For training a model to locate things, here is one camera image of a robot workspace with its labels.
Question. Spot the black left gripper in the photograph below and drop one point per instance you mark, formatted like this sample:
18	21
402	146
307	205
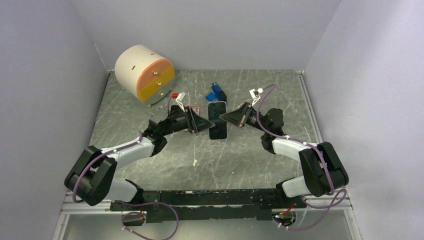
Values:
195	123

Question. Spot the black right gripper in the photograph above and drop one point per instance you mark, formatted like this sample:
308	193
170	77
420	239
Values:
237	117

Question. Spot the pink phone case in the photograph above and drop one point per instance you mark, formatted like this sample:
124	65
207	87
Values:
195	108

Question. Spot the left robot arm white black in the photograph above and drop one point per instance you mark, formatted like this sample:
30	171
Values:
92	178

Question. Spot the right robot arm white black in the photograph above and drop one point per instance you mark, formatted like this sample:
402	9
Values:
322	169

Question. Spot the blue and black gadget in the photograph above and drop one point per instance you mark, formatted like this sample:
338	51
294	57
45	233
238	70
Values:
218	92

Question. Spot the round cream drawer cabinet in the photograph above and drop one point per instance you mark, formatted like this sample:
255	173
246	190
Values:
145	74

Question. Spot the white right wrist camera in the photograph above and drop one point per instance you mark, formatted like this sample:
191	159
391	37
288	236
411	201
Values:
255	95

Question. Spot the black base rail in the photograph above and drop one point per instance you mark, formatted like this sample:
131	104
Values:
168	213

